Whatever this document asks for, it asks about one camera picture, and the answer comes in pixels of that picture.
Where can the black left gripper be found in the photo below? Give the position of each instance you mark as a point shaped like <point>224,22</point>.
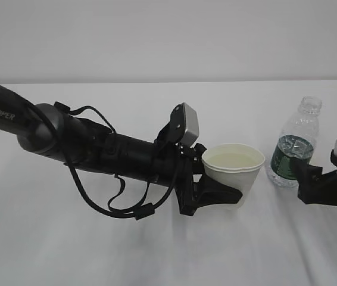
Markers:
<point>207,192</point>

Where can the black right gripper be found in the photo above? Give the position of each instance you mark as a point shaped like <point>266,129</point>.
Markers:
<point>314,187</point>

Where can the white paper cup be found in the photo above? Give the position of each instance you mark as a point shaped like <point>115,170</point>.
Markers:
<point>235,165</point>

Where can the clear water bottle green label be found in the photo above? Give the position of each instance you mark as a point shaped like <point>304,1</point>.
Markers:
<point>298,138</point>

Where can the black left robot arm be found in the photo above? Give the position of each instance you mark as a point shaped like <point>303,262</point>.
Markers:
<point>173,159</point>

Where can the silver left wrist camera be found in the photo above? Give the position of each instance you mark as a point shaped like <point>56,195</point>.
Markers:
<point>183,125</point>

